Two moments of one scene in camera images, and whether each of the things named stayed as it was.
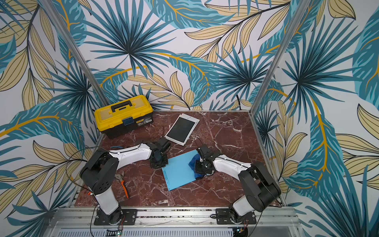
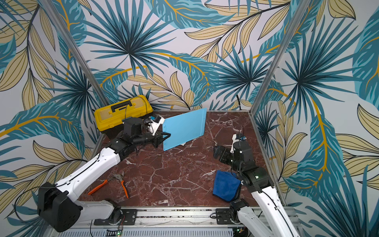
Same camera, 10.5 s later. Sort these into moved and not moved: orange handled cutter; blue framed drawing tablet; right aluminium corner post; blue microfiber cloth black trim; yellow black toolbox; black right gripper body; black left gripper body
Moved: black right gripper body; blue framed drawing tablet; blue microfiber cloth black trim; black left gripper body
Not moved: right aluminium corner post; orange handled cutter; yellow black toolbox
